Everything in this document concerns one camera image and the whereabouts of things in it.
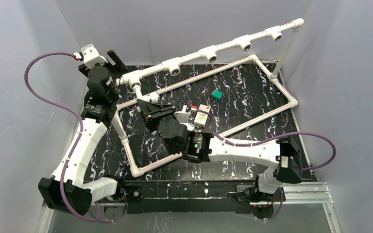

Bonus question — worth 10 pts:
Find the white PVC pipe frame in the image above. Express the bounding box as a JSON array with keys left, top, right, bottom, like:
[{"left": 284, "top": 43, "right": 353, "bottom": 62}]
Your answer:
[{"left": 111, "top": 17, "right": 305, "bottom": 179}]

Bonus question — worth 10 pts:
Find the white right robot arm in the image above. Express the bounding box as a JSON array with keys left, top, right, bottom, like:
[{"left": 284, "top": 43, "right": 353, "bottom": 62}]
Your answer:
[{"left": 137, "top": 99, "right": 303, "bottom": 201}]

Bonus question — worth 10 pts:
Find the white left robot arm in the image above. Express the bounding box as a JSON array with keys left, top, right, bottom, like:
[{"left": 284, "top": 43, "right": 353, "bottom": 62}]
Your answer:
[{"left": 38, "top": 44, "right": 128, "bottom": 219}]

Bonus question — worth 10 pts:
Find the beige cardboard small box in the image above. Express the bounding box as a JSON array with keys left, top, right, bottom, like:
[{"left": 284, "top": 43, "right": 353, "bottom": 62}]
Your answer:
[{"left": 193, "top": 104, "right": 211, "bottom": 127}]

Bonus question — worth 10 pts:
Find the green small box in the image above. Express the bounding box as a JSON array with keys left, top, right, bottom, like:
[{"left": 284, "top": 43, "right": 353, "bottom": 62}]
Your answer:
[{"left": 211, "top": 90, "right": 223, "bottom": 100}]

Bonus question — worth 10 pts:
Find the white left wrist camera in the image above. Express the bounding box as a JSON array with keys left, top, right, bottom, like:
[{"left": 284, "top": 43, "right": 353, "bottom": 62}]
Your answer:
[{"left": 80, "top": 44, "right": 108, "bottom": 69}]

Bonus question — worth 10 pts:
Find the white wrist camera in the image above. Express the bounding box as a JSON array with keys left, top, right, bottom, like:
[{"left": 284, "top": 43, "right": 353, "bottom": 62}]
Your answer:
[
  {"left": 174, "top": 105, "right": 198, "bottom": 124},
  {"left": 80, "top": 44, "right": 108, "bottom": 69}
]

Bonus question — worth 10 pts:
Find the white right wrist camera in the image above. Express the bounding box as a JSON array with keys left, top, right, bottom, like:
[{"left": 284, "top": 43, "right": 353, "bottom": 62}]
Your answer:
[{"left": 174, "top": 105, "right": 198, "bottom": 124}]

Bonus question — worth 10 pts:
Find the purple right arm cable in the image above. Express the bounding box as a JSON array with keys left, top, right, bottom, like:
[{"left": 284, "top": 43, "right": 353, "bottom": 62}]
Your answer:
[{"left": 193, "top": 107, "right": 337, "bottom": 172}]

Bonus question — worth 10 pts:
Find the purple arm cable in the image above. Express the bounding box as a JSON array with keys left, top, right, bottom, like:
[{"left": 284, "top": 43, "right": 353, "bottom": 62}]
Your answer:
[
  {"left": 193, "top": 107, "right": 337, "bottom": 172},
  {"left": 24, "top": 52, "right": 100, "bottom": 223}
]

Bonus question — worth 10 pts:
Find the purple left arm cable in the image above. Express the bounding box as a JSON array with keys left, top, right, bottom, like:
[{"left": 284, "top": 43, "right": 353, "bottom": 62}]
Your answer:
[{"left": 24, "top": 52, "right": 100, "bottom": 223}]

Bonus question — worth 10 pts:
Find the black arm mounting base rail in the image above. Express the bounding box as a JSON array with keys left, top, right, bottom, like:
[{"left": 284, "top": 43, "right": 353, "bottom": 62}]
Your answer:
[{"left": 104, "top": 180, "right": 280, "bottom": 216}]

